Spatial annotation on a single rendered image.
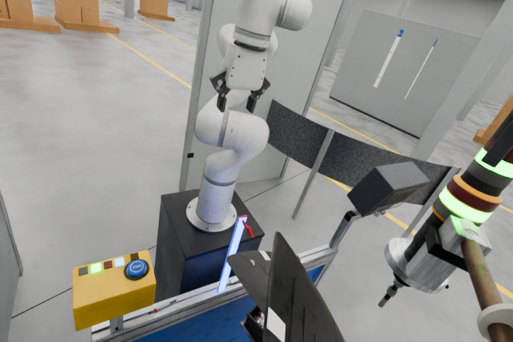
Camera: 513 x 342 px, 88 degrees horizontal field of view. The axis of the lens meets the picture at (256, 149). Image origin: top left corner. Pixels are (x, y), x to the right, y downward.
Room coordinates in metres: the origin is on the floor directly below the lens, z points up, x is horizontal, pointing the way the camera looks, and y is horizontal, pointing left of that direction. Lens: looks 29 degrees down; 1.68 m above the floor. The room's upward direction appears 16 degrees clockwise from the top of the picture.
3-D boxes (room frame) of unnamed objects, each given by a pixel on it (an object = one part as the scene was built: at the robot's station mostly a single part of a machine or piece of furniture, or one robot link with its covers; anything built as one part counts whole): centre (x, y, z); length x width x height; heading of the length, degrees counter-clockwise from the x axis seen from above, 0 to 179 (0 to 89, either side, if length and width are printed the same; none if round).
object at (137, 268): (0.38, 0.19, 1.08); 0.04 x 0.04 x 0.02
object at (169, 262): (0.75, 0.10, 0.46); 0.30 x 0.30 x 0.93; 39
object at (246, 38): (0.65, 0.08, 1.60); 0.09 x 0.08 x 0.03; 127
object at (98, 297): (0.36, 0.23, 1.02); 0.16 x 0.10 x 0.11; 127
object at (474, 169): (0.25, -0.22, 1.59); 0.03 x 0.03 x 0.01
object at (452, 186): (0.25, -0.22, 1.57); 0.04 x 0.04 x 0.01
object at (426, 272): (0.24, -0.22, 1.50); 0.09 x 0.07 x 0.10; 162
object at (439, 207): (0.25, -0.22, 1.54); 0.04 x 0.04 x 0.01
